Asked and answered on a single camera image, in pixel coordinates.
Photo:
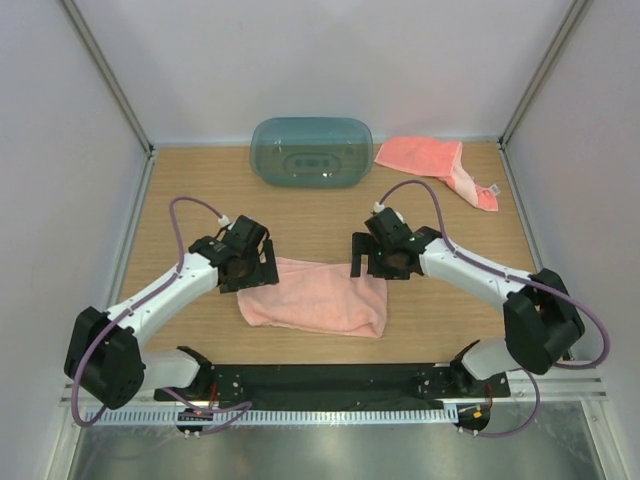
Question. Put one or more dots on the long pink towel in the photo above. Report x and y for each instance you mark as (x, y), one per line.
(319, 298)

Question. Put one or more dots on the teal translucent plastic bin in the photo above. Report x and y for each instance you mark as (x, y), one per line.
(311, 152)

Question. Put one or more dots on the right aluminium frame post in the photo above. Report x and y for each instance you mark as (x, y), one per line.
(555, 49)

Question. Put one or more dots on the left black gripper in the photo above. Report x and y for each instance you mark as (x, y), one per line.
(264, 272)

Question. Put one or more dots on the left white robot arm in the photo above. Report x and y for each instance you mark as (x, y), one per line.
(106, 356)

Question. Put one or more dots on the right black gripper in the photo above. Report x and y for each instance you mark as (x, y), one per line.
(363, 243)

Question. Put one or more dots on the left aluminium frame post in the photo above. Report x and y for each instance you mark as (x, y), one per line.
(89, 42)

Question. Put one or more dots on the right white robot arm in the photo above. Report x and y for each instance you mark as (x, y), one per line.
(540, 322)

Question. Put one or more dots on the slotted white cable duct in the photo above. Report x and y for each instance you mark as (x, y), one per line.
(178, 416)

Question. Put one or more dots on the aluminium frame post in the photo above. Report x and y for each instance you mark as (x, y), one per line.
(555, 49)
(89, 42)

